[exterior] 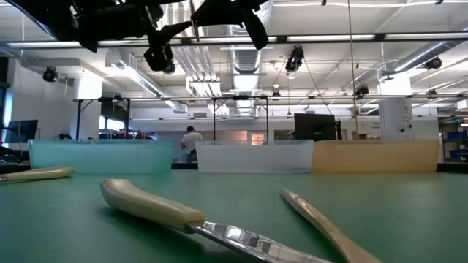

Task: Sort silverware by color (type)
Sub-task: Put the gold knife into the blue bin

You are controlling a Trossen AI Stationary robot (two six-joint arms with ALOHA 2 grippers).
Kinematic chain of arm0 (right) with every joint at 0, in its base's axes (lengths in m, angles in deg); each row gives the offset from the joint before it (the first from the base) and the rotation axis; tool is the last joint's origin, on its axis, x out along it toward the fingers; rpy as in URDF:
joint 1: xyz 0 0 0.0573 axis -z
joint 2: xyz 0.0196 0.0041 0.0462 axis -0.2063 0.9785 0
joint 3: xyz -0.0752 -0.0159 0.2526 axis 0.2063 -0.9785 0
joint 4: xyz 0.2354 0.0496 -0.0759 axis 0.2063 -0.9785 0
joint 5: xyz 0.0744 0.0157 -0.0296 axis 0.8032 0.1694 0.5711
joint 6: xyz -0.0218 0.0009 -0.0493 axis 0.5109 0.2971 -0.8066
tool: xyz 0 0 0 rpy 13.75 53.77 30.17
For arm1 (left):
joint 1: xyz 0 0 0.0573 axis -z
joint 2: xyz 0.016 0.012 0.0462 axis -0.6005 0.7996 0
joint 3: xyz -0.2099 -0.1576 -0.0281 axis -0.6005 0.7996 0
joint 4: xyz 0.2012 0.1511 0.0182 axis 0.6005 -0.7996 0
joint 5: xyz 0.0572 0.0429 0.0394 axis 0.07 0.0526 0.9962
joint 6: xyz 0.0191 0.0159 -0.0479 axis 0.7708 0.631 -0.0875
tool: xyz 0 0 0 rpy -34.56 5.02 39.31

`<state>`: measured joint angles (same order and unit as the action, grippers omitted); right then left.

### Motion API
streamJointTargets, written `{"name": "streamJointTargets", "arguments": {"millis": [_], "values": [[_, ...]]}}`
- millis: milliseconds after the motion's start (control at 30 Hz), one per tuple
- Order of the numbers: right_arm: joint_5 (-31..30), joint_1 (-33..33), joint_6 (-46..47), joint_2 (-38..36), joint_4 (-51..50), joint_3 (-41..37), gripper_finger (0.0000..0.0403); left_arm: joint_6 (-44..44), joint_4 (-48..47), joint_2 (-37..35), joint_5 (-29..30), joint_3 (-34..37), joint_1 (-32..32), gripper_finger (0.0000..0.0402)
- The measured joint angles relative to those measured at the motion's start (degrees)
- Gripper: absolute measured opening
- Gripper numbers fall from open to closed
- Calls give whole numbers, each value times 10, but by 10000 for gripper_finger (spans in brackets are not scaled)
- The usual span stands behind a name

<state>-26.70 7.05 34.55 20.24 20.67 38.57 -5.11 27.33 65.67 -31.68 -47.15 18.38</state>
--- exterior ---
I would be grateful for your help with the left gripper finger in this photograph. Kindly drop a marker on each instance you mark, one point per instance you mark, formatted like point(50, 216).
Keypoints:
point(257, 31)
point(175, 31)

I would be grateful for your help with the white ceiling pipes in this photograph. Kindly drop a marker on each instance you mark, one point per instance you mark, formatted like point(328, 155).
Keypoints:
point(194, 65)

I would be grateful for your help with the person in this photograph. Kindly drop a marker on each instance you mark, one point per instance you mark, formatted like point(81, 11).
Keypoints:
point(191, 140)

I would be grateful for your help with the black computer monitor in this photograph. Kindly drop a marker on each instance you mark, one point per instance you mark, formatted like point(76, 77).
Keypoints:
point(314, 128)

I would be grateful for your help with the red object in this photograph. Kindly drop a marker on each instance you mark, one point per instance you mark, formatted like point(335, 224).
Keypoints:
point(124, 136)

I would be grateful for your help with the clear translucent plastic bin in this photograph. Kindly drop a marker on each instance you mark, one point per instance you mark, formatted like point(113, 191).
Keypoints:
point(256, 157)

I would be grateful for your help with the teal translucent plastic bin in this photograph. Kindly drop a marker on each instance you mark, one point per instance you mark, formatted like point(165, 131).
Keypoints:
point(102, 157)

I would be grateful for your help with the white building pillar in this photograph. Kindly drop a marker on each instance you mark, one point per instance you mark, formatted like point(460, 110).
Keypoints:
point(396, 120)

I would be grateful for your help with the orange translucent plastic bin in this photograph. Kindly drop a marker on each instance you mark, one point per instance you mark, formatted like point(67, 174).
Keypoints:
point(373, 157)

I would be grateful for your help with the shelf with blue bins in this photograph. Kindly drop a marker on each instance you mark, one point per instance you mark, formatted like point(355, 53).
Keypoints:
point(457, 136)

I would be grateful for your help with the green table mat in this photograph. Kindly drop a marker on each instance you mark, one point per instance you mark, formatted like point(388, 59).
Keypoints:
point(402, 219)

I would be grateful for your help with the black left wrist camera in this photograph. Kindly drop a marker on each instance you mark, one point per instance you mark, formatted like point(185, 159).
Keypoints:
point(159, 55)

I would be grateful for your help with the ribbed silver ventilation duct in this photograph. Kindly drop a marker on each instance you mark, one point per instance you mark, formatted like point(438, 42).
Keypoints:
point(246, 62)

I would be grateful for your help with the white rectangular air duct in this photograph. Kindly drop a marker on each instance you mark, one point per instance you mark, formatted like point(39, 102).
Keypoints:
point(139, 78)

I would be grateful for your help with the black workstation frame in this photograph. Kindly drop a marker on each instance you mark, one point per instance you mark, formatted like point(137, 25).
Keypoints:
point(214, 117)
point(78, 120)

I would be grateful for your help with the dark wall monitor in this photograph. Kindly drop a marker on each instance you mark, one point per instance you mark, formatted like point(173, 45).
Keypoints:
point(22, 131)

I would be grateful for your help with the round silver air duct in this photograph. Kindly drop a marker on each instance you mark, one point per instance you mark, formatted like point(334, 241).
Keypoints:
point(420, 58)

